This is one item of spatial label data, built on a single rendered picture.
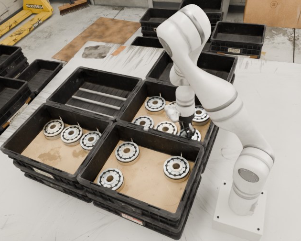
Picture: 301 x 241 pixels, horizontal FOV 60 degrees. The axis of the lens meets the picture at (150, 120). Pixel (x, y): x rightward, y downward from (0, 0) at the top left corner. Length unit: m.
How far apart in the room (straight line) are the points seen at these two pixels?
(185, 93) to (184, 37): 0.39
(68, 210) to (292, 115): 1.17
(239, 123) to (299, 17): 3.06
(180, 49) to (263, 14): 3.10
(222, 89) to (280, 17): 3.06
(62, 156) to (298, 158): 1.05
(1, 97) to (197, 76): 1.94
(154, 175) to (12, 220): 0.65
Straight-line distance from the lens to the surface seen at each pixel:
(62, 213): 1.24
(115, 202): 1.01
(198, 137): 1.12
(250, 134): 0.75
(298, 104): 1.58
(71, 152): 1.22
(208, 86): 0.62
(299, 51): 3.31
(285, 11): 3.66
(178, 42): 0.58
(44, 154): 1.27
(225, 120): 0.67
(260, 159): 0.77
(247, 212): 1.02
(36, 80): 2.57
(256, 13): 3.66
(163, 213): 0.88
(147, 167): 1.08
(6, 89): 2.42
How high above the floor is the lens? 1.74
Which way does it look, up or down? 47 degrees down
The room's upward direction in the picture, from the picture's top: 10 degrees counter-clockwise
